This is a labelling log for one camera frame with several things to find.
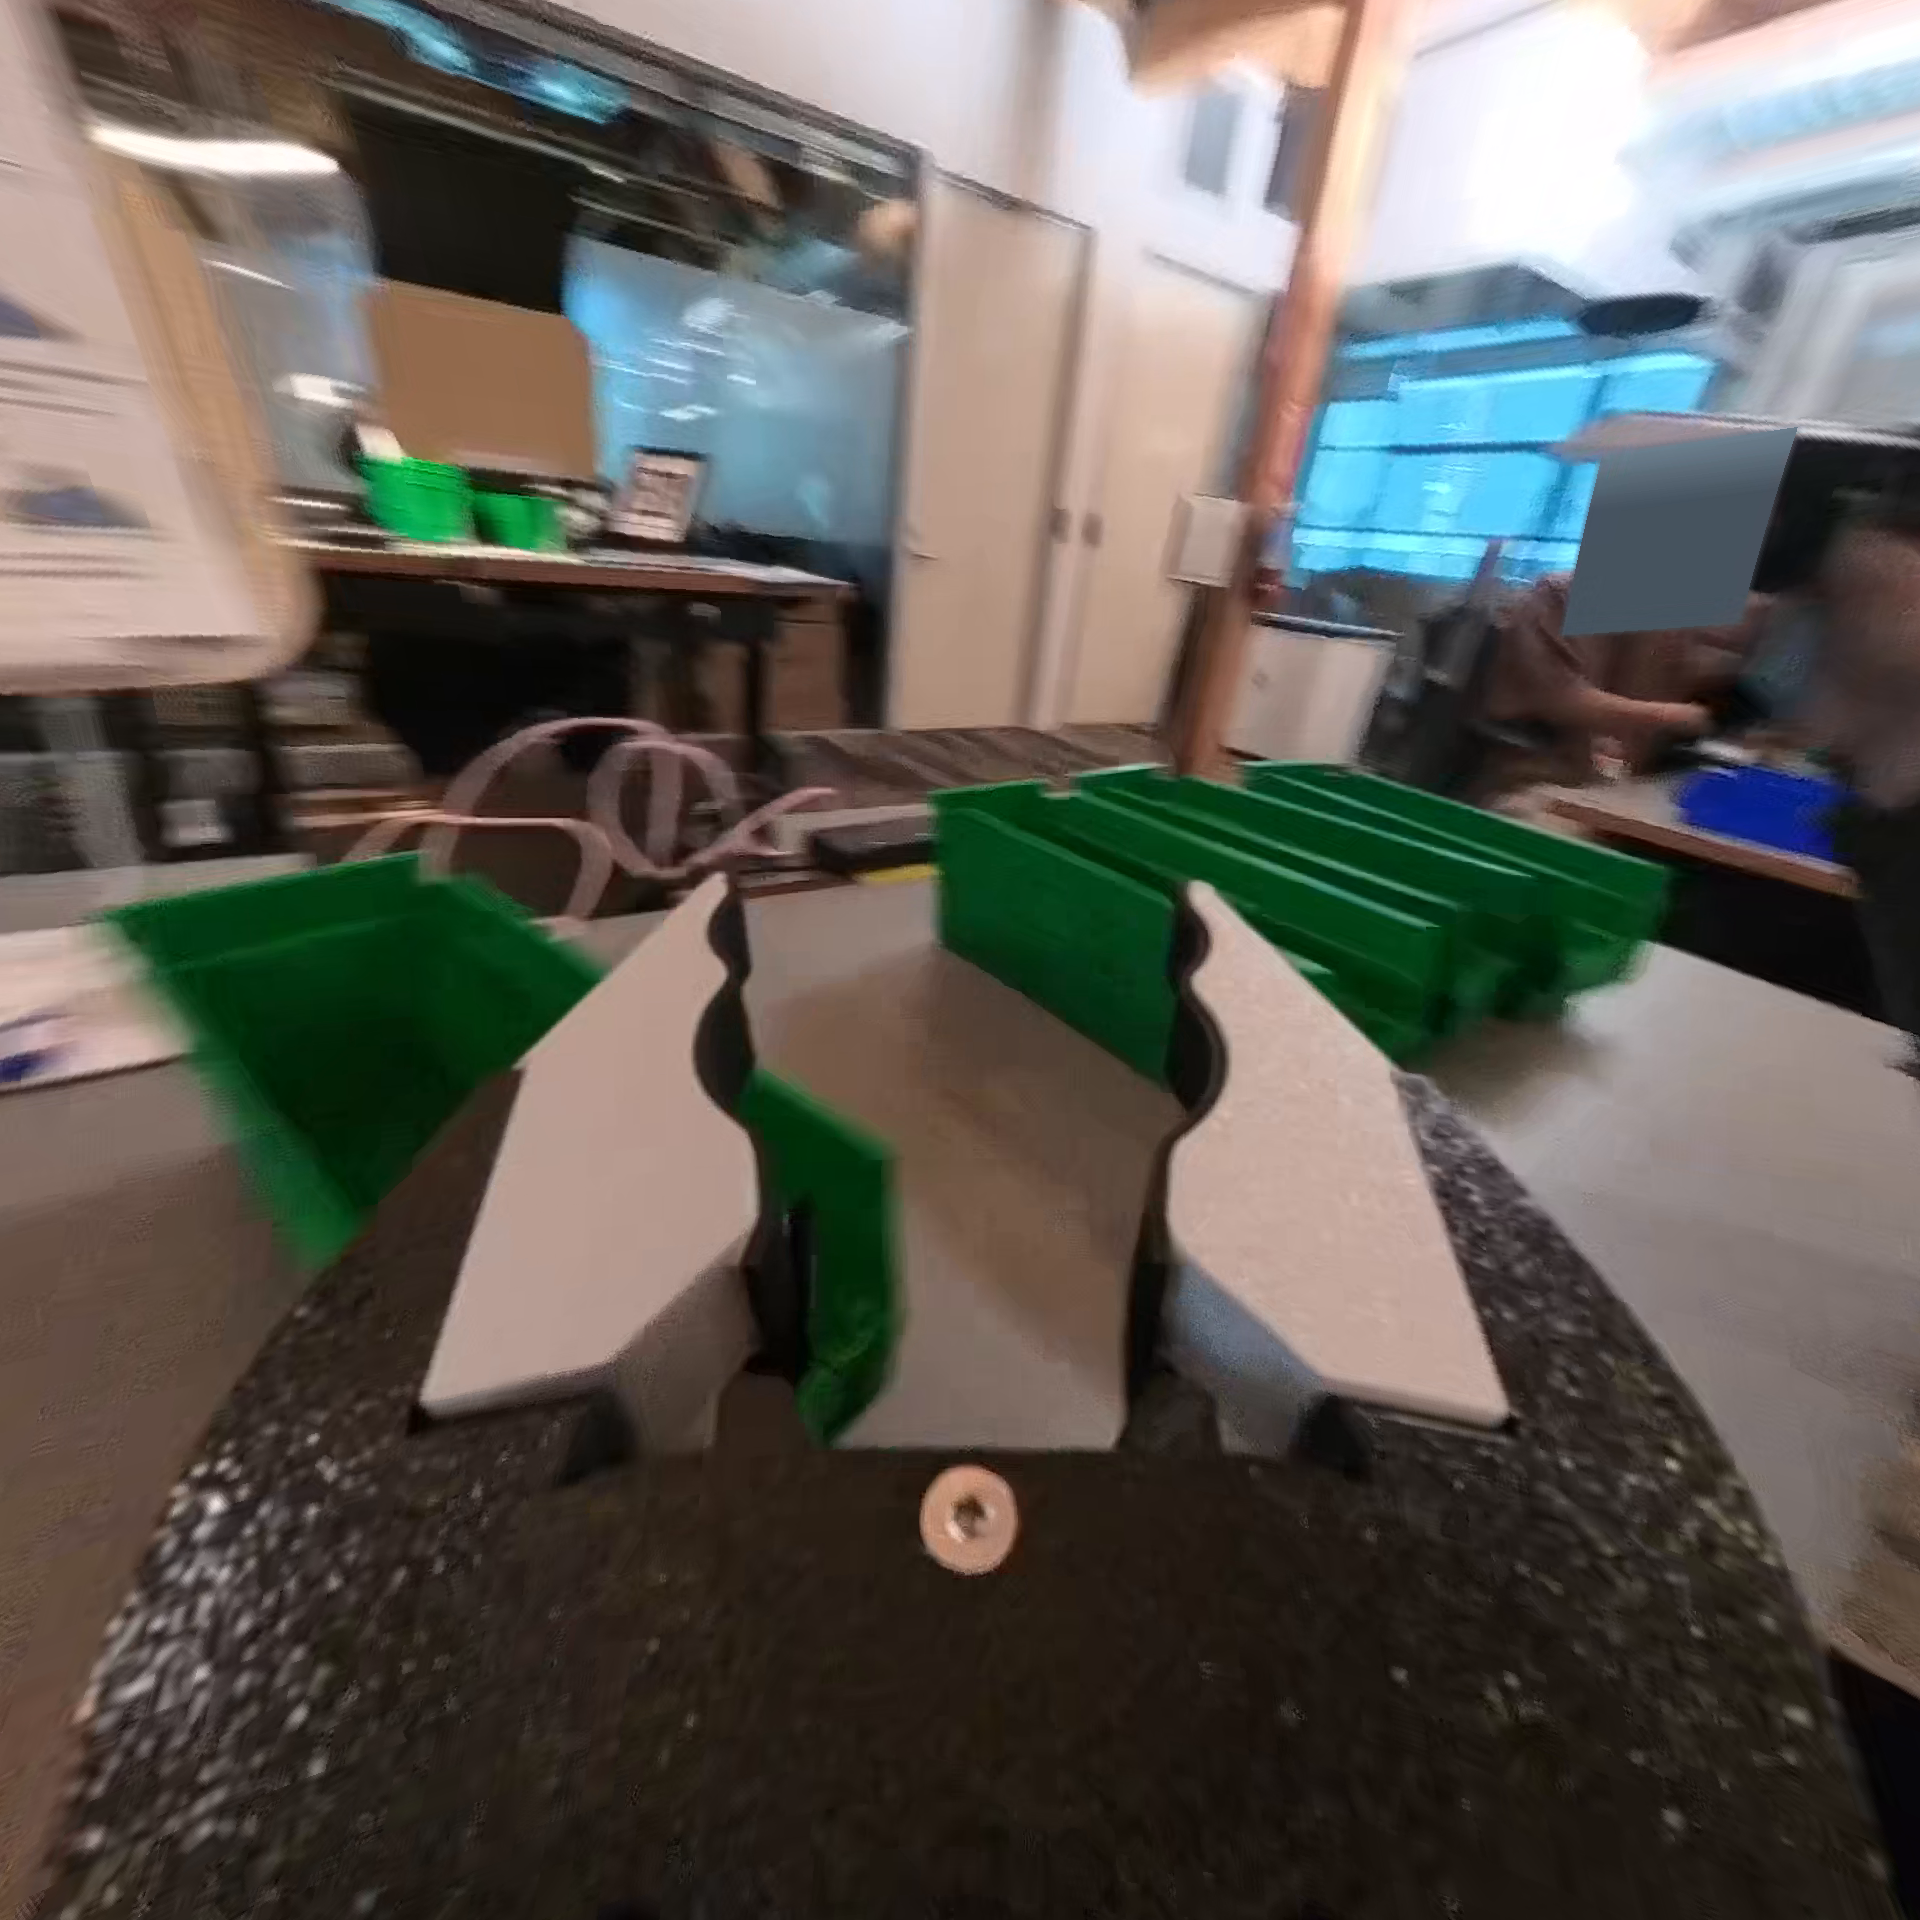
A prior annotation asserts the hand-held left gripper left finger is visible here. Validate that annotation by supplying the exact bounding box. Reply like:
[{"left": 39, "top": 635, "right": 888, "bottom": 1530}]
[{"left": 417, "top": 874, "right": 819, "bottom": 1460}]

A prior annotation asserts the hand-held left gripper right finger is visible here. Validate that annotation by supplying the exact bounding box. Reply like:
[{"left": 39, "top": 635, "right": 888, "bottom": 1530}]
[{"left": 1128, "top": 883, "right": 1513, "bottom": 1469}]

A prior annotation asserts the wooden table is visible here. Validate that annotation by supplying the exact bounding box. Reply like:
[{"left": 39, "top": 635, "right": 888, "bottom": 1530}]
[{"left": 1553, "top": 776, "right": 1864, "bottom": 903}]

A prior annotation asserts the white cabinet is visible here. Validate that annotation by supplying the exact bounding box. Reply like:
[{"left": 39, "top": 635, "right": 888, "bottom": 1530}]
[{"left": 1233, "top": 614, "right": 1402, "bottom": 770}]

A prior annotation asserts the white foam board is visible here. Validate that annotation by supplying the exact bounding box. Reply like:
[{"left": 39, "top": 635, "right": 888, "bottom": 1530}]
[{"left": 0, "top": 922, "right": 186, "bottom": 1087}]

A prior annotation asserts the blue bin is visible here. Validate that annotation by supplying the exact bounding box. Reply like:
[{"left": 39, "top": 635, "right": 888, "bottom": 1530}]
[{"left": 1678, "top": 765, "right": 1849, "bottom": 867}]

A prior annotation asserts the black white tag stand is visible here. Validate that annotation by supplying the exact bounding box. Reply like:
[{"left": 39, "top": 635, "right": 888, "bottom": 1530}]
[{"left": 609, "top": 447, "right": 711, "bottom": 544}]

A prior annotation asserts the white door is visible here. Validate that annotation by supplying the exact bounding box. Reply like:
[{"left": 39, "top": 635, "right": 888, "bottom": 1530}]
[
  {"left": 886, "top": 171, "right": 1097, "bottom": 730},
  {"left": 1083, "top": 246, "right": 1279, "bottom": 725}
]

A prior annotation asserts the cardboard panel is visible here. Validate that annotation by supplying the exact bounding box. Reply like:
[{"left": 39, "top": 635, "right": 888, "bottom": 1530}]
[{"left": 369, "top": 282, "right": 601, "bottom": 483}]

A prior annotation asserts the instruction sheet on clipboard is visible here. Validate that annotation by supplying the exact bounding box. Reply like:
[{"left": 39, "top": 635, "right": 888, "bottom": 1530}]
[{"left": 0, "top": 0, "right": 324, "bottom": 700}]

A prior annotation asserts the pink cable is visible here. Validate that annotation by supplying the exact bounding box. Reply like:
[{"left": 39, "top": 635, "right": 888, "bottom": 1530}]
[{"left": 343, "top": 717, "right": 842, "bottom": 922}]

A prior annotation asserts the wooden post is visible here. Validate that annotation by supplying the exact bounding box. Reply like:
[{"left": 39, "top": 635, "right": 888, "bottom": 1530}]
[{"left": 1171, "top": 0, "right": 1419, "bottom": 782}]

